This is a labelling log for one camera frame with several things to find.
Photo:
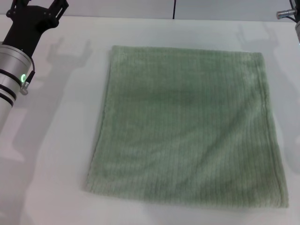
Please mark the green ribbed towel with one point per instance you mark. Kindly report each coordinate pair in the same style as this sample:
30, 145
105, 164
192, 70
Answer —
182, 126

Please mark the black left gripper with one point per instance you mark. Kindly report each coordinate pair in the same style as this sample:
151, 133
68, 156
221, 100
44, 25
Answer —
25, 30

